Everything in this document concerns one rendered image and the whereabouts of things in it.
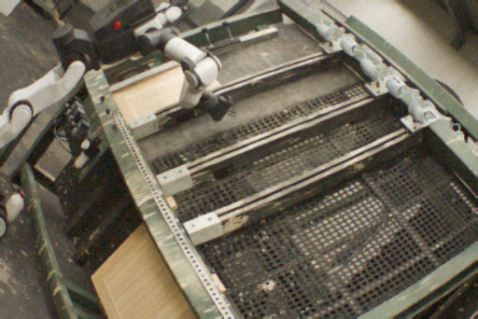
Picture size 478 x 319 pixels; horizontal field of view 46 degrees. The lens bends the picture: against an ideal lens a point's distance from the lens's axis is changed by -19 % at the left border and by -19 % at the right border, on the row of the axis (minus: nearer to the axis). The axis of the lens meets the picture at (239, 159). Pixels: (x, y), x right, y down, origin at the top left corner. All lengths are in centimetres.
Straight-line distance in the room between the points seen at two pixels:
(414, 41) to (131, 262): 660
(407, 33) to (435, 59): 66
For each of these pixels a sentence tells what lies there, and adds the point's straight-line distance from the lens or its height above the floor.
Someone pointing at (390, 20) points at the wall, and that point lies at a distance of 914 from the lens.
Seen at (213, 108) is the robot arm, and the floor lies 124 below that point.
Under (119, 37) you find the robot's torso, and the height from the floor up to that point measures 119.
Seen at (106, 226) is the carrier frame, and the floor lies 50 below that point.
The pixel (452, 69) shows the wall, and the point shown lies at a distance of 844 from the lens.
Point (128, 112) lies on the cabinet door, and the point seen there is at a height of 92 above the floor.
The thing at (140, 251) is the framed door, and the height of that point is 59.
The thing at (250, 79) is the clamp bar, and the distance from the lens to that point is 308.
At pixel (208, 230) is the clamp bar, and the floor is 97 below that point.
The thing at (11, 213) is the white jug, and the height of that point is 7.
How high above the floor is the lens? 154
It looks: 8 degrees down
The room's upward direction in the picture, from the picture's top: 45 degrees clockwise
